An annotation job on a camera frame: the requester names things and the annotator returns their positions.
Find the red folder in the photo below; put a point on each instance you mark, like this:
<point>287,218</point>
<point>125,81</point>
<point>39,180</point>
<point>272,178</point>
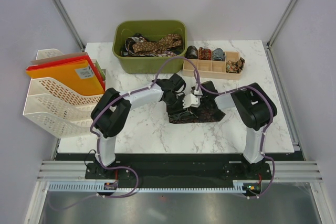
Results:
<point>67,59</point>

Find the aluminium rail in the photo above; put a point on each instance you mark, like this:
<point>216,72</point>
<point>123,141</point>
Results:
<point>54,171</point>

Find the wooden divided tray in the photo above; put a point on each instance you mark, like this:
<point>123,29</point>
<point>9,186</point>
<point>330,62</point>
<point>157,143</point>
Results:
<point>212,69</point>

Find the brown patterned tie in bin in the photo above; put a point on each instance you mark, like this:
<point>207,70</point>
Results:
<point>140,45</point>

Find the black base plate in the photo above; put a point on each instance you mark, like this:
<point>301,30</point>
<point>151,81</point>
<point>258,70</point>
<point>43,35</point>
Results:
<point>176,170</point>

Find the blue grey rolled tie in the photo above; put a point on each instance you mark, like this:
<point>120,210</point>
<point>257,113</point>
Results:
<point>218,55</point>

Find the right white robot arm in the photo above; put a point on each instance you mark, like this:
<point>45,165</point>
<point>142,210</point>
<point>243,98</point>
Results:
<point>256,111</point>

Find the pile of ties in bin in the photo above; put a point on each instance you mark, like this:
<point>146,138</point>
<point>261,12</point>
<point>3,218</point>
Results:
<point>170,53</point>

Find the white plastic file rack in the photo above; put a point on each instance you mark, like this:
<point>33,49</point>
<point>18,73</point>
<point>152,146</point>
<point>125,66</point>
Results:
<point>55,107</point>

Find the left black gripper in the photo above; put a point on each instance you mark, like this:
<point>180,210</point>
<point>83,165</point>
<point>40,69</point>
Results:
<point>180,109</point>

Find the orange folder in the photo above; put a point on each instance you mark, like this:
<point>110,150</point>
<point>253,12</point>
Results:
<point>78,76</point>

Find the gold floral tie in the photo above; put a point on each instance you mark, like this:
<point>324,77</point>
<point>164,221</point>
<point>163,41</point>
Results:
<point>235,66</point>

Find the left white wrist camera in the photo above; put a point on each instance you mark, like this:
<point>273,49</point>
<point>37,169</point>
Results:
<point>191,100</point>

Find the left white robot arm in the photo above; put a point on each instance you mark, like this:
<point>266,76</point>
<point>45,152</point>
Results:
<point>111,112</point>

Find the dark paisley tie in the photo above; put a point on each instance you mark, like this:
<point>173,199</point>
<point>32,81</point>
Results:
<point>202,114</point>

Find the red rolled tie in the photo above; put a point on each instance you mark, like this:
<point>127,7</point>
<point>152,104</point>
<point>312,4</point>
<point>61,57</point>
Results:
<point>204,54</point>

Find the green plastic bin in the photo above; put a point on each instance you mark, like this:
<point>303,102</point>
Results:
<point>152,30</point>

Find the white slotted cable duct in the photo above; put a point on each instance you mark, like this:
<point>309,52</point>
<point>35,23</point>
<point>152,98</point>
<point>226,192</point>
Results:
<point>103,187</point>

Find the black rolled tie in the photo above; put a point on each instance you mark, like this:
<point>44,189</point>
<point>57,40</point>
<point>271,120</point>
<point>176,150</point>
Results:
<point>191,53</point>

